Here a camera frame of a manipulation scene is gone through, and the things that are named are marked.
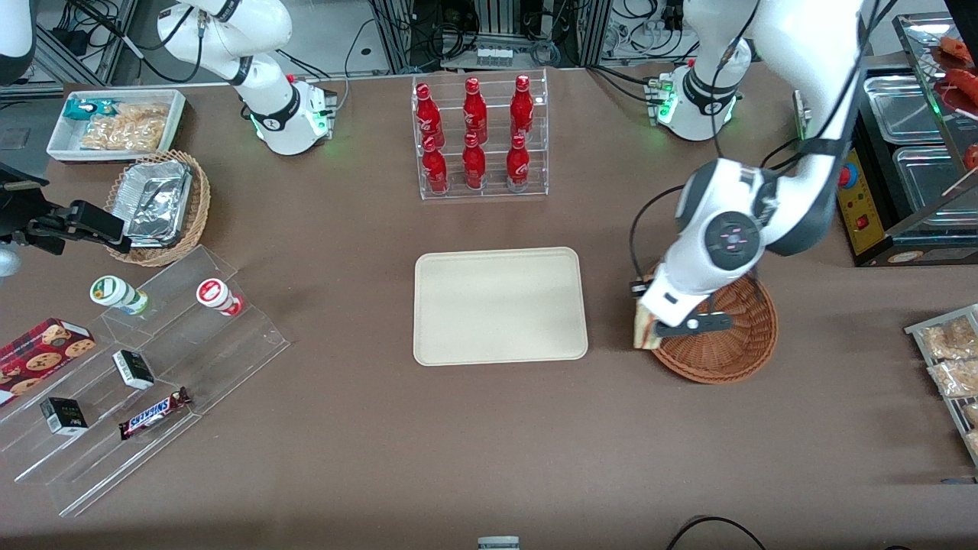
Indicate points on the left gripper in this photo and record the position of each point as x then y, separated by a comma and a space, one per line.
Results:
636, 284

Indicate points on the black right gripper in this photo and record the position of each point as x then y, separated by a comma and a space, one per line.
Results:
40, 226

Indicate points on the triangle sandwich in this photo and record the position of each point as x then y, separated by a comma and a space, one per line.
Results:
648, 334

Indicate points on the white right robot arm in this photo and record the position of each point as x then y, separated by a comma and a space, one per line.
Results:
267, 99

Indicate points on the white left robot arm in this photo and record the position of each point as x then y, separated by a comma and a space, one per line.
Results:
795, 38

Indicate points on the dark brown wicker basket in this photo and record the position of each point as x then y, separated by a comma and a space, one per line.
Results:
733, 355

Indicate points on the light wicker basket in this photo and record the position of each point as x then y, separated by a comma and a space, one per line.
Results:
197, 206

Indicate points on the beige rectangular tray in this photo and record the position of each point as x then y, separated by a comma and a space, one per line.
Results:
500, 305

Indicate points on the metal snack tray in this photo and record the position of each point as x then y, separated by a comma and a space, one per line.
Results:
917, 330

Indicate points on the green lid yogurt cup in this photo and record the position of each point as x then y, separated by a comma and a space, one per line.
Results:
114, 292

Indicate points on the white plastic bin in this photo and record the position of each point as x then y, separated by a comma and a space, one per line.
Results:
57, 145

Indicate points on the stacked foil containers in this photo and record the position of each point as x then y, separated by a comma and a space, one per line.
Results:
157, 202

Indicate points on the clear bag of chips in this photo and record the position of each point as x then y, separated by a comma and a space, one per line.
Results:
126, 130

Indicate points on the teal snack packet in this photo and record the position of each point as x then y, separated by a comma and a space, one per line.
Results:
88, 108

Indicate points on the red plaid cookie box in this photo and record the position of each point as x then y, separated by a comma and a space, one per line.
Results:
38, 355

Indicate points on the small black carton box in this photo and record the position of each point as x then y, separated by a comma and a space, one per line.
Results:
63, 416
134, 369

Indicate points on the red lid yogurt cup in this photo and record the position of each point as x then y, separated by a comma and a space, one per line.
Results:
215, 294

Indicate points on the clear acrylic tiered shelf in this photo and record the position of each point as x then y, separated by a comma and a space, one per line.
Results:
206, 359

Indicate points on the Snickers chocolate bar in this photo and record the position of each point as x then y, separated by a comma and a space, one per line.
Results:
153, 414

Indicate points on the red cola bottle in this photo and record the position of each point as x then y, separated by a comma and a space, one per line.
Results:
522, 107
474, 164
428, 114
518, 164
474, 108
435, 169

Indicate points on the clear acrylic bottle rack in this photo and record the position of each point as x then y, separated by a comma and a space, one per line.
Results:
535, 134

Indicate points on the black food warmer cabinet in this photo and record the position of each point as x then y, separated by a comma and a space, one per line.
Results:
871, 221

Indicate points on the clear bag of snacks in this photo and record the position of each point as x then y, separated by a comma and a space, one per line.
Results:
951, 338
955, 378

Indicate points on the steel food pan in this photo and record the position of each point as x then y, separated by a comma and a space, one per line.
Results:
905, 107
928, 183

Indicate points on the grey device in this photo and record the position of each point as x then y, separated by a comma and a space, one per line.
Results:
498, 543

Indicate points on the white power strip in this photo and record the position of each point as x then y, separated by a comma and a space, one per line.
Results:
493, 55

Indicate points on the red sausage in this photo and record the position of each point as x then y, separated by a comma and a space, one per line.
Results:
959, 46
964, 82

